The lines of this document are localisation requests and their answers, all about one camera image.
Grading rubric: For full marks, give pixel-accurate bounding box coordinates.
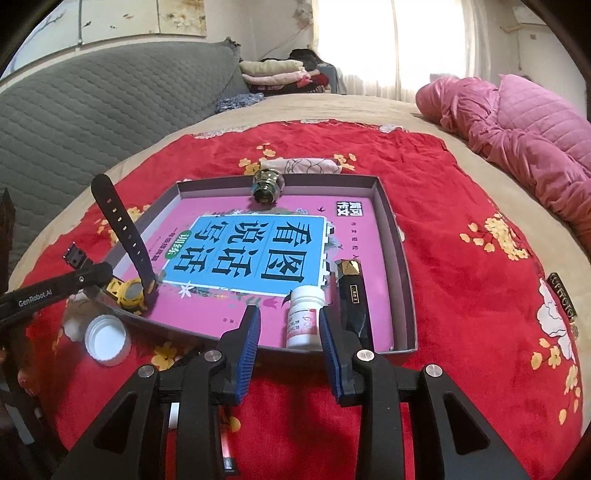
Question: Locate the beige bed sheet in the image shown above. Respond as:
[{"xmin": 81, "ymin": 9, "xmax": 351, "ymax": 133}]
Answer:
[{"xmin": 9, "ymin": 92, "xmax": 591, "ymax": 296}]

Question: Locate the red lighter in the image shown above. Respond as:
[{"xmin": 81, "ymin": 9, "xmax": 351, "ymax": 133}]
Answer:
[{"xmin": 221, "ymin": 406, "xmax": 241, "ymax": 476}]

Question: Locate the small glass jar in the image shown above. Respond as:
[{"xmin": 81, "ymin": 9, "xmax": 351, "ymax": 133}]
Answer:
[{"xmin": 249, "ymin": 169, "xmax": 284, "ymax": 206}]

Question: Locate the blue patterned cloth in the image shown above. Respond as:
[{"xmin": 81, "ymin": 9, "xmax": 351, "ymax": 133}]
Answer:
[{"xmin": 215, "ymin": 92, "xmax": 266, "ymax": 114}]

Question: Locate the white pill bottle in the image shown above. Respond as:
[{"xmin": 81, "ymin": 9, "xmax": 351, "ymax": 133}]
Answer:
[{"xmin": 284, "ymin": 285, "xmax": 328, "ymax": 350}]

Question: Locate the pink quilt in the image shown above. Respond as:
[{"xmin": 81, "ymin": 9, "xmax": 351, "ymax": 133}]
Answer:
[{"xmin": 416, "ymin": 74, "xmax": 591, "ymax": 259}]

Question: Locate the black faceted lipstick tube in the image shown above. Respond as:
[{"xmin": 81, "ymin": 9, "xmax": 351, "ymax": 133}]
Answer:
[{"xmin": 333, "ymin": 259, "xmax": 375, "ymax": 354}]

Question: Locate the grey cardboard box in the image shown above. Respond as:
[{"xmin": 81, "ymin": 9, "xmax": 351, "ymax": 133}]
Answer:
[{"xmin": 108, "ymin": 174, "xmax": 419, "ymax": 354}]

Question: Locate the floral wall poster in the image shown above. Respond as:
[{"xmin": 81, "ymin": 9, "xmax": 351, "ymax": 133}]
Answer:
[{"xmin": 78, "ymin": 0, "xmax": 211, "ymax": 40}]

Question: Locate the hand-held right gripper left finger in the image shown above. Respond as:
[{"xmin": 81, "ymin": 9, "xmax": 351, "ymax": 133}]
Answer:
[{"xmin": 51, "ymin": 305, "xmax": 262, "ymax": 480}]

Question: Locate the red floral blanket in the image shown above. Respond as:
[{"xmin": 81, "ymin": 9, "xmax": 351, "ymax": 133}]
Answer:
[{"xmin": 23, "ymin": 119, "xmax": 585, "ymax": 480}]

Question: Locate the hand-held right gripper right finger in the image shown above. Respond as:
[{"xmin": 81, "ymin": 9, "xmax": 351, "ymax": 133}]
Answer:
[{"xmin": 318, "ymin": 305, "xmax": 532, "ymax": 480}]

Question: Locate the white window curtain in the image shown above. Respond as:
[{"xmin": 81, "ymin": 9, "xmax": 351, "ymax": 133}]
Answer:
[{"xmin": 314, "ymin": 0, "xmax": 490, "ymax": 100}]

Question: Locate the stack of folded clothes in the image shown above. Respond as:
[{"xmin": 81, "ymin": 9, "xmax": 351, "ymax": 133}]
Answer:
[{"xmin": 240, "ymin": 48, "xmax": 340, "ymax": 95}]

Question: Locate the white bottle cap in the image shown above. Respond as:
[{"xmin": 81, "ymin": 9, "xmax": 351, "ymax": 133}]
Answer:
[{"xmin": 84, "ymin": 315, "xmax": 132, "ymax": 367}]

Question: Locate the yellow watch black strap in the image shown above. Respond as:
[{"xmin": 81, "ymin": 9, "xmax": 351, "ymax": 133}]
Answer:
[{"xmin": 63, "ymin": 174, "xmax": 161, "ymax": 317}]

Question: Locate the pink book blue label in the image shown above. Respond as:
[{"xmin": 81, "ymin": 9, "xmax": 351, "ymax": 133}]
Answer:
[{"xmin": 139, "ymin": 198, "xmax": 395, "ymax": 352}]

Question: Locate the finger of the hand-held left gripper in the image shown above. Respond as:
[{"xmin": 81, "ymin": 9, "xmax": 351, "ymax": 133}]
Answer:
[{"xmin": 55, "ymin": 262, "xmax": 115, "ymax": 301}]

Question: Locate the grey quilted cover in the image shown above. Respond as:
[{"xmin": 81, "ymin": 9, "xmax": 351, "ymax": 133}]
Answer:
[{"xmin": 0, "ymin": 39, "xmax": 250, "ymax": 273}]

